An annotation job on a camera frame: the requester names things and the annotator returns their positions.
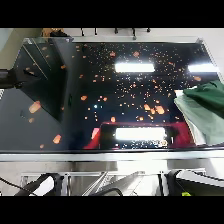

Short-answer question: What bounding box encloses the dark green shirt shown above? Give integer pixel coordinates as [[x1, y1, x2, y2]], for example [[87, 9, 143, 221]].
[[182, 79, 224, 120]]

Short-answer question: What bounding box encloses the pale green garment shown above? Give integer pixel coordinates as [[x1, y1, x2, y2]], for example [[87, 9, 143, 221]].
[[173, 89, 224, 147]]

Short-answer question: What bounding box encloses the silver frame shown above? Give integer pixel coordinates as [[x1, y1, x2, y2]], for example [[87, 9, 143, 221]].
[[0, 35, 224, 197]]

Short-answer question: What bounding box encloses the black cable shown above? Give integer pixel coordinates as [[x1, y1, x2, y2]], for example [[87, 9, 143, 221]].
[[0, 175, 29, 195]]

